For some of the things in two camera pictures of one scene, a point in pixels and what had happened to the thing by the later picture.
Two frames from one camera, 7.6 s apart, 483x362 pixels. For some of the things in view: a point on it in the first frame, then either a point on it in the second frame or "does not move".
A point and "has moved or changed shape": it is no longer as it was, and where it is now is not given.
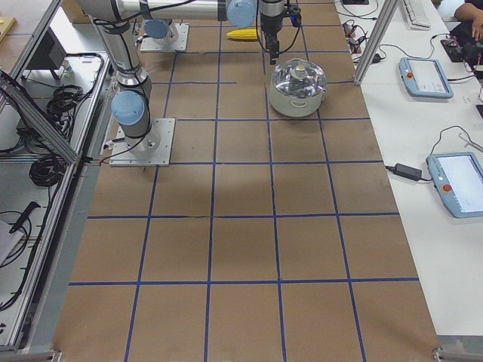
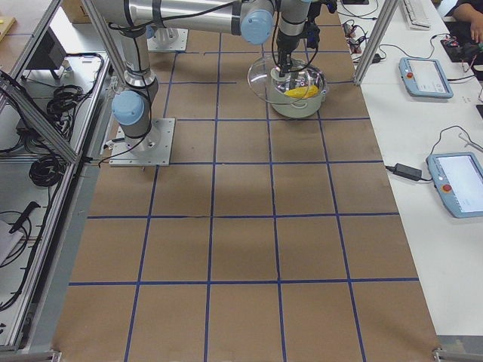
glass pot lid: x=299 y=78 has moved or changed shape
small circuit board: x=349 y=29 does not move
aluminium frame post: x=376 y=40 does not move
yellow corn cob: x=246 y=34 has moved or changed shape
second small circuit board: x=354 y=46 does not move
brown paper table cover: x=269 y=238 does not move
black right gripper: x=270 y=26 → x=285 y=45
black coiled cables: x=47 y=171 does not move
